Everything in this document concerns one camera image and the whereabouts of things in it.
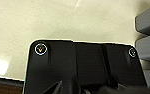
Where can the dark door threshold strip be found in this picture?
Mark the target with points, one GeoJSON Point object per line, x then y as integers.
{"type": "Point", "coordinates": [4, 81]}

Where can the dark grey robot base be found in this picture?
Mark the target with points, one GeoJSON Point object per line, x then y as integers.
{"type": "Point", "coordinates": [91, 60]}

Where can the round ringed base button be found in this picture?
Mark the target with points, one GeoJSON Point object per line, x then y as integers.
{"type": "Point", "coordinates": [41, 49]}

